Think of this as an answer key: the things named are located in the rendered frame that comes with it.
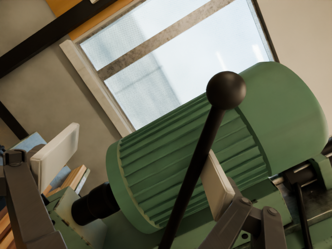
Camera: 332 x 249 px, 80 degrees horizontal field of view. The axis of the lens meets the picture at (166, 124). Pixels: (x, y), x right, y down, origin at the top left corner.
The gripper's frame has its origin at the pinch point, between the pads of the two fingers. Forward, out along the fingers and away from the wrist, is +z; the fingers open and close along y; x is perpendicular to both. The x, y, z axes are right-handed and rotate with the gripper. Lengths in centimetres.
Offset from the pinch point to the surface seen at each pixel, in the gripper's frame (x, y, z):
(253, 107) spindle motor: 5.7, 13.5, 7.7
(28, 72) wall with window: -28, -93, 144
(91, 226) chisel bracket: -26.1, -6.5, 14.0
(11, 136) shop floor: -81, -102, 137
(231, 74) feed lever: 9.3, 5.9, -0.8
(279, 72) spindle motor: 10.8, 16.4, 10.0
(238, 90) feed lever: 8.3, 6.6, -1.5
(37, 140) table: -24, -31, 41
